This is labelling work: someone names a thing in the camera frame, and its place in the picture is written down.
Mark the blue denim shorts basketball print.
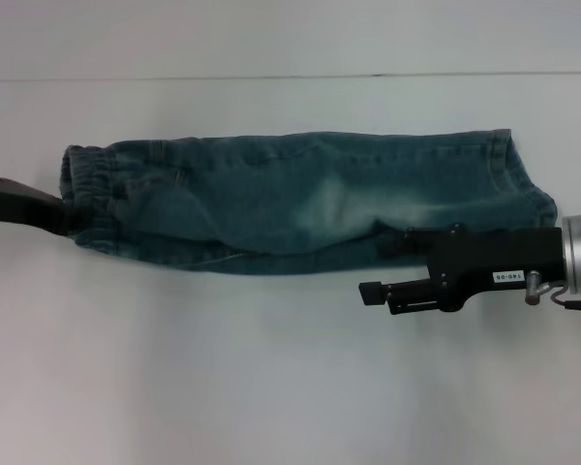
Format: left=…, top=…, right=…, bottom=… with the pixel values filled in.
left=57, top=127, right=561, bottom=278

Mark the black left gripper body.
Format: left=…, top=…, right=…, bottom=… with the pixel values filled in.
left=0, top=176, right=65, bottom=238

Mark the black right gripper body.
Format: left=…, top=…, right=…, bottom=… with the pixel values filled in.
left=426, top=223, right=566, bottom=312

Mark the silver cable plug connector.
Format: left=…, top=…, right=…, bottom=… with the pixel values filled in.
left=524, top=271, right=581, bottom=312

